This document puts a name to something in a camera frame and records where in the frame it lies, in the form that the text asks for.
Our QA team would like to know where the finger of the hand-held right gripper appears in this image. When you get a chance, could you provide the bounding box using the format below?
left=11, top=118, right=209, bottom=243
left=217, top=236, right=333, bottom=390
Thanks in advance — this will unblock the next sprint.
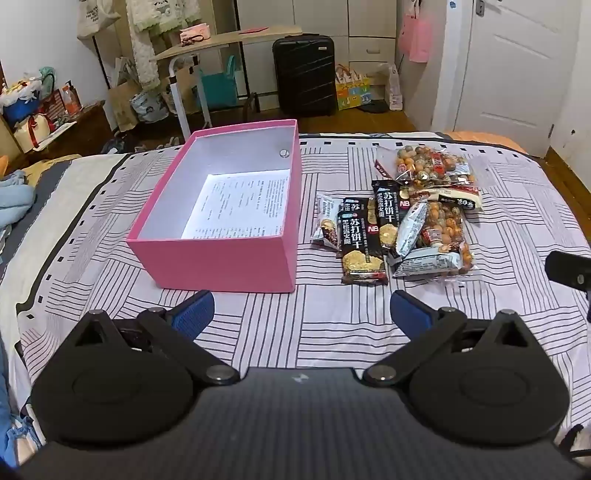
left=545, top=250, right=591, bottom=292

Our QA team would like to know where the printed paper sheet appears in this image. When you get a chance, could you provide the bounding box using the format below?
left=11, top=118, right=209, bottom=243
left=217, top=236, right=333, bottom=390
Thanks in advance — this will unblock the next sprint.
left=181, top=169, right=291, bottom=240

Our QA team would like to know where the brown paper bag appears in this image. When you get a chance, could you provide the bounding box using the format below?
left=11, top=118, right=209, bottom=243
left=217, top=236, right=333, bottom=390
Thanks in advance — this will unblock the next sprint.
left=107, top=80, right=141, bottom=131

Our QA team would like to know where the clear bag of orange nuts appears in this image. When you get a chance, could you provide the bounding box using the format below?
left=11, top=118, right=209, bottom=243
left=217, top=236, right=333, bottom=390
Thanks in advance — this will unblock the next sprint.
left=402, top=199, right=476, bottom=278

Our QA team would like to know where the pink hanging bag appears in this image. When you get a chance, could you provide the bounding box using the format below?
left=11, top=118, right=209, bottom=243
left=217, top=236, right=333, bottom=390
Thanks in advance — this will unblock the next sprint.
left=398, top=13, right=434, bottom=64

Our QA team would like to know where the white plastic bag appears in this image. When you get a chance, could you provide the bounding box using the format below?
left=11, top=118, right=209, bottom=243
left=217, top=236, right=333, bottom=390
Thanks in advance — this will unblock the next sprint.
left=379, top=64, right=403, bottom=110

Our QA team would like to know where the white door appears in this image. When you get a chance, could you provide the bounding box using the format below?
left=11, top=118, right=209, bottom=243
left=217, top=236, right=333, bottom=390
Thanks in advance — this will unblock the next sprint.
left=452, top=0, right=583, bottom=145

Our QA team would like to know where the light blue cloth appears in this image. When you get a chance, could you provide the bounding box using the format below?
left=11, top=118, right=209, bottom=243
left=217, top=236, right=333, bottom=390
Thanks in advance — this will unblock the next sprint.
left=0, top=170, right=37, bottom=228

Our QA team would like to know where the colourful yellow gift bag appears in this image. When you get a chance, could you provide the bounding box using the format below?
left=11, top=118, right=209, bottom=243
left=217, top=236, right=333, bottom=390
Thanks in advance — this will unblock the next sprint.
left=335, top=64, right=372, bottom=112

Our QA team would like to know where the white lace cloth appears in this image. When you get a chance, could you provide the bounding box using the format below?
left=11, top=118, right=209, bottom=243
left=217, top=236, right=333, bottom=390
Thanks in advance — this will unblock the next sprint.
left=126, top=0, right=197, bottom=89

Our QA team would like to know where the small silver chocolate snack packet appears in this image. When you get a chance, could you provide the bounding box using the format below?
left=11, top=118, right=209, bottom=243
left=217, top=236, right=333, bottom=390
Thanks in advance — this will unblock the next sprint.
left=316, top=191, right=341, bottom=222
left=311, top=217, right=343, bottom=251

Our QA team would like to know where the pink cardboard box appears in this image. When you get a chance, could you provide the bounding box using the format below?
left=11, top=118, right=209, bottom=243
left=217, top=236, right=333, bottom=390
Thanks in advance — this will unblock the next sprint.
left=127, top=119, right=302, bottom=293

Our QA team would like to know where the white drawer cabinet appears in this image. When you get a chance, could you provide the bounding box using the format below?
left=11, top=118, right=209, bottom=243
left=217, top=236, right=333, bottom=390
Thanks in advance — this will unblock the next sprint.
left=235, top=0, right=399, bottom=100

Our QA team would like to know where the white packet with black label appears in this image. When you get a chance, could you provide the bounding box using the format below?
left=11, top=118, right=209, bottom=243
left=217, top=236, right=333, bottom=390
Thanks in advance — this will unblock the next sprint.
left=413, top=185, right=484, bottom=214

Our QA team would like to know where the patterned plastic bag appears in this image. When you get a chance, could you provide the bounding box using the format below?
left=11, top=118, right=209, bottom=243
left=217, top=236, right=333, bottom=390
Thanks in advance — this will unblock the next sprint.
left=130, top=89, right=169, bottom=124

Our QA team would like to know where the orange blanket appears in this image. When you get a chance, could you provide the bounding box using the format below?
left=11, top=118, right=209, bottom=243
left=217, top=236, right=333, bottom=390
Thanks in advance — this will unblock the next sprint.
left=442, top=130, right=529, bottom=155

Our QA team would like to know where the pink tissue box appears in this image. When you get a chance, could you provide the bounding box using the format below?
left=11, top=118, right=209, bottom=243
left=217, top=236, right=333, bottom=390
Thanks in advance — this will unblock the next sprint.
left=179, top=26, right=214, bottom=43

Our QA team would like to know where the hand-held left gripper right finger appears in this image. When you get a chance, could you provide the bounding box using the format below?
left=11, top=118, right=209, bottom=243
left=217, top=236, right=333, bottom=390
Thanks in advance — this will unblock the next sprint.
left=362, top=290, right=532, bottom=386

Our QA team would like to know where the black suitcase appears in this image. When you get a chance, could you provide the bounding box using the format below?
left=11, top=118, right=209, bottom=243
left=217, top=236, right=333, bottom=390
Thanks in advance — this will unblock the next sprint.
left=271, top=33, right=338, bottom=117

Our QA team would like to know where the teal bag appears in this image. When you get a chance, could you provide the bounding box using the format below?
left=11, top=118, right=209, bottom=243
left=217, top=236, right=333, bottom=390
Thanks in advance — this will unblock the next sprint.
left=198, top=55, right=238, bottom=110

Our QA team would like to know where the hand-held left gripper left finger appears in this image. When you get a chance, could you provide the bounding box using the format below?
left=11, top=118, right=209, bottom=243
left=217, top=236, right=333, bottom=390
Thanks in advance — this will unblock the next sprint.
left=65, top=290, right=241, bottom=386

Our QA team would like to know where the wooden side table white frame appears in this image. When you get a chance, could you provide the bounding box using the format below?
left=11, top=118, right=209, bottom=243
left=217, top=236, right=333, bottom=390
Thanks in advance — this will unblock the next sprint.
left=154, top=25, right=303, bottom=141

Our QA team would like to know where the clear bag of candies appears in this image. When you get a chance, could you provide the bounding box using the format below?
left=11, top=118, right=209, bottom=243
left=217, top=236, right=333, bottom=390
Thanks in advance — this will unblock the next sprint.
left=375, top=144, right=477, bottom=186

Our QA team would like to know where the white bag with red handles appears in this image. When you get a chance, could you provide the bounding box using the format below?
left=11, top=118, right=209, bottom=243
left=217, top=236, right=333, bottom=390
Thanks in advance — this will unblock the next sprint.
left=13, top=113, right=54, bottom=152

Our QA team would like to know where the orange drink bottle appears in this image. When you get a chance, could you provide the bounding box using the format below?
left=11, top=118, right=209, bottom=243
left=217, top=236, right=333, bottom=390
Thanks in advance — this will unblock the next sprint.
left=62, top=84, right=83, bottom=115

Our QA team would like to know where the canvas tote bag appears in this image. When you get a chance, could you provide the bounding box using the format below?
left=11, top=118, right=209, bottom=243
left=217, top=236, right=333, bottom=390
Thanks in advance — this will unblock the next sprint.
left=76, top=0, right=122, bottom=40

